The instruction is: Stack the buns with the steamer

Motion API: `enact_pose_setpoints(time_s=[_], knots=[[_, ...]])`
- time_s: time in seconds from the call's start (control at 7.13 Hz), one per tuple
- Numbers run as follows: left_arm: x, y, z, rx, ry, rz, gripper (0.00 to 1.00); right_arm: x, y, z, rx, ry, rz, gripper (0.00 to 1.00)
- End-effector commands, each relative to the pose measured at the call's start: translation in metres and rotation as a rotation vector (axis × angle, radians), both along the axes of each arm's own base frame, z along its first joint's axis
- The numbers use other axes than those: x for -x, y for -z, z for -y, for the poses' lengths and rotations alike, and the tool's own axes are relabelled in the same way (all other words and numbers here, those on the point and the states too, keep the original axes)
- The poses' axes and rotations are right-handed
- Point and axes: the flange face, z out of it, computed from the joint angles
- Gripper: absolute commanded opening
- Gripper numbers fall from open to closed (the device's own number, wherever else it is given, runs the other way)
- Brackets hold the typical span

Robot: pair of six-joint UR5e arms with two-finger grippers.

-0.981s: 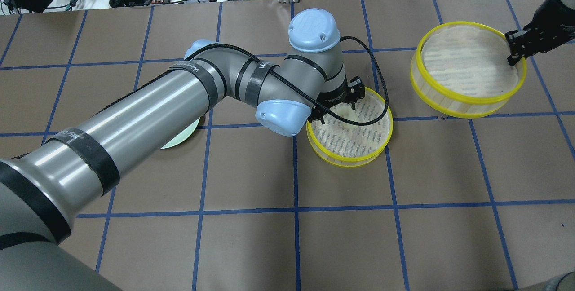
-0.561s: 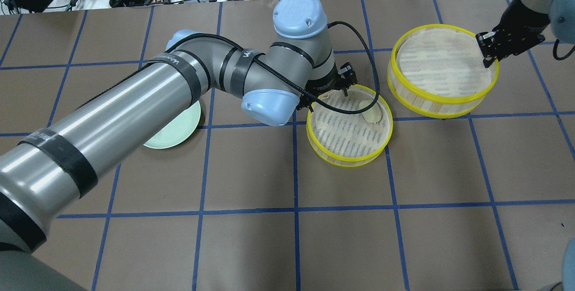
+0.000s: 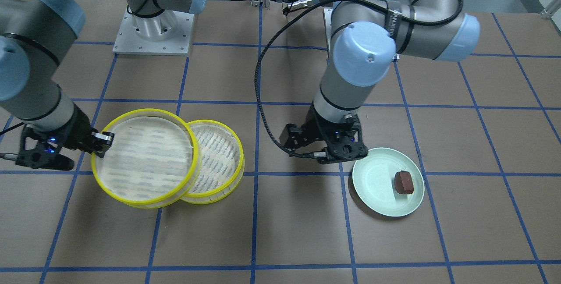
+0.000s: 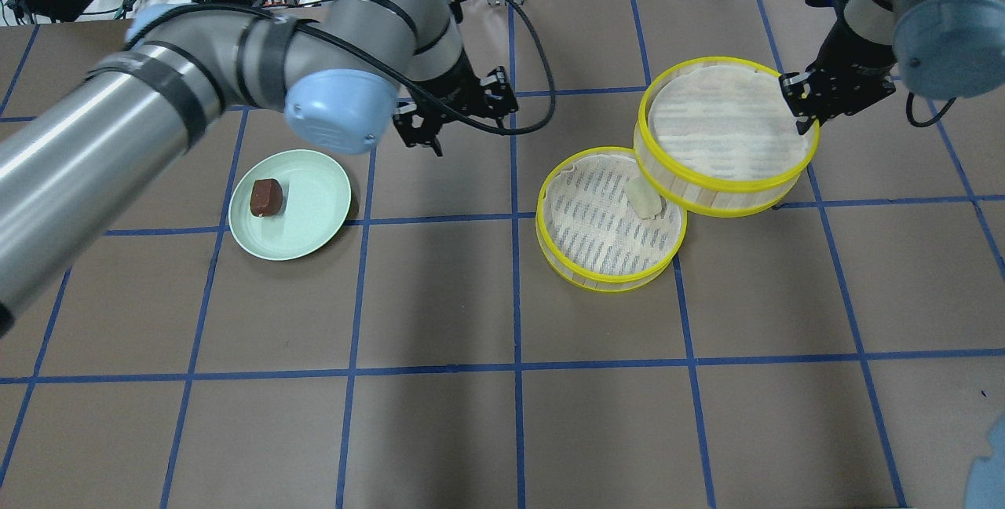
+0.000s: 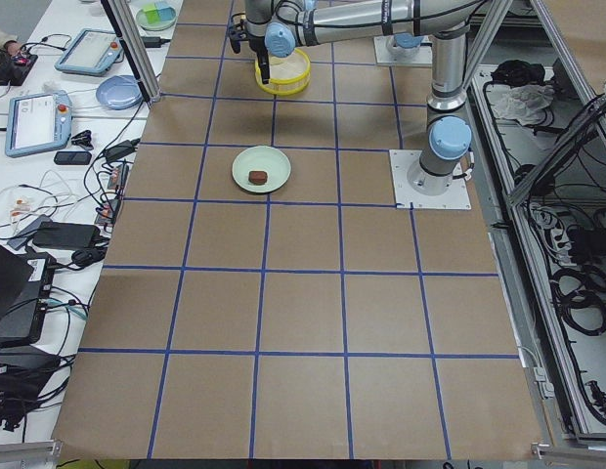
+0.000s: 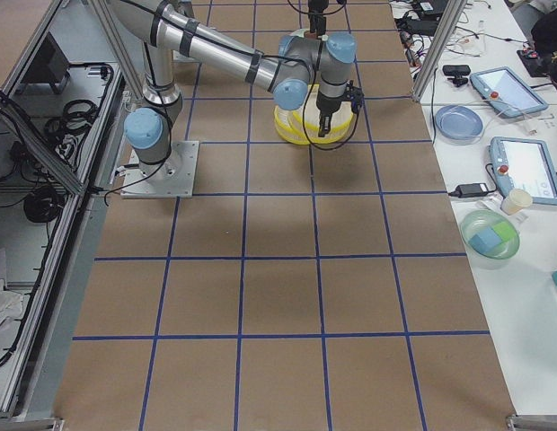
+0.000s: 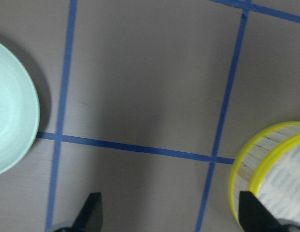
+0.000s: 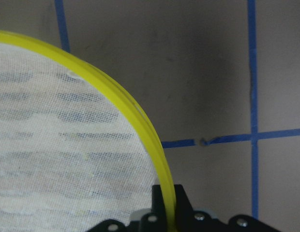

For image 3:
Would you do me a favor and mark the yellow bamboo steamer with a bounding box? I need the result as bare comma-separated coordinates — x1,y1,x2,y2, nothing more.
91,108,202,209
181,120,245,205

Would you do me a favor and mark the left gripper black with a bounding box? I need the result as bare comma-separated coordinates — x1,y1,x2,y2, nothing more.
279,106,369,164

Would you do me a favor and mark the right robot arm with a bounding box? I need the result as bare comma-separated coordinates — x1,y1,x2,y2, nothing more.
0,0,207,171

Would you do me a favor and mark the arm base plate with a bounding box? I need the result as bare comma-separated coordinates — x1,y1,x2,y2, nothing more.
323,8,400,62
113,10,195,56

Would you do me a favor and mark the brown steamed bun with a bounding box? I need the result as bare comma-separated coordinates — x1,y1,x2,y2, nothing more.
394,170,415,195

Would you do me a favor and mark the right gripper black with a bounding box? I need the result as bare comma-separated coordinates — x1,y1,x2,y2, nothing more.
16,105,115,171

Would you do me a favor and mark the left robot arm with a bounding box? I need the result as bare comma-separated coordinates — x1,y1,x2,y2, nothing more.
279,0,480,164

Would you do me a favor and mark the light green plate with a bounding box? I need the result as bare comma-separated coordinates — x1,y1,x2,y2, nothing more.
352,148,426,217

